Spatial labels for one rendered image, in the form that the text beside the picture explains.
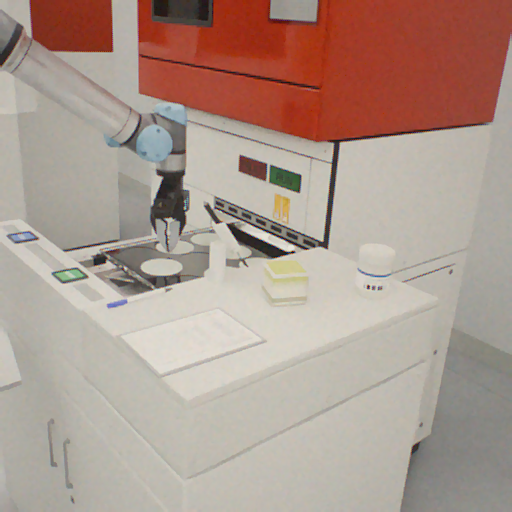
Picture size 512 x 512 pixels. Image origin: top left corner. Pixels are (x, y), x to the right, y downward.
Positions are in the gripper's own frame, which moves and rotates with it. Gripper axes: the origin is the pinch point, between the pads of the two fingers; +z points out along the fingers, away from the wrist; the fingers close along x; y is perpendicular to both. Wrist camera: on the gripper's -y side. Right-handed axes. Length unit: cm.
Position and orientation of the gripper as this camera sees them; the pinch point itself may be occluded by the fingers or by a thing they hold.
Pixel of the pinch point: (168, 248)
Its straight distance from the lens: 155.1
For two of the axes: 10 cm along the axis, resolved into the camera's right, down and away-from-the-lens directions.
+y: 1.6, -3.6, 9.2
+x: -9.9, -1.1, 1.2
